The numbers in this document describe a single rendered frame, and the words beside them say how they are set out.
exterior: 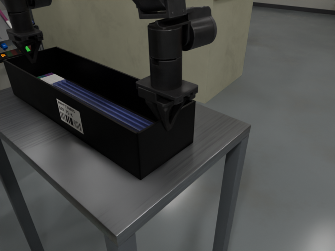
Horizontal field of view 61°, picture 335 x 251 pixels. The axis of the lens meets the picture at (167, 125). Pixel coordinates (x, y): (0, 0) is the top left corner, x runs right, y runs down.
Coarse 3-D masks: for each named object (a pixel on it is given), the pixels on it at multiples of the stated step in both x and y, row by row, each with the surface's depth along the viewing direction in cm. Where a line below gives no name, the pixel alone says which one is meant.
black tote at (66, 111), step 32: (32, 64) 89; (64, 64) 93; (96, 64) 81; (32, 96) 78; (64, 96) 64; (128, 96) 76; (96, 128) 60; (128, 128) 52; (160, 128) 55; (192, 128) 65; (128, 160) 57; (160, 160) 59
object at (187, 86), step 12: (156, 60) 49; (168, 60) 47; (180, 60) 48; (156, 72) 48; (168, 72) 48; (180, 72) 49; (144, 84) 52; (156, 84) 50; (168, 84) 49; (180, 84) 51; (192, 84) 52; (168, 96) 48; (180, 96) 48
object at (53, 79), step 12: (60, 84) 84; (72, 84) 84; (72, 96) 77; (84, 96) 78; (96, 96) 77; (96, 108) 72; (108, 108) 72; (120, 108) 72; (120, 120) 67; (132, 120) 67; (144, 120) 67
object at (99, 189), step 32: (0, 96) 87; (0, 128) 72; (32, 128) 72; (64, 128) 72; (224, 128) 72; (0, 160) 96; (32, 160) 62; (64, 160) 62; (96, 160) 62; (192, 160) 62; (64, 192) 55; (96, 192) 54; (128, 192) 54; (160, 192) 54; (224, 192) 86; (32, 224) 116; (96, 224) 50; (128, 224) 48; (224, 224) 92
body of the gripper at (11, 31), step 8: (8, 16) 80; (16, 16) 79; (24, 16) 80; (16, 24) 80; (24, 24) 81; (32, 24) 83; (8, 32) 84; (16, 32) 81; (24, 32) 81; (32, 32) 82; (40, 32) 82
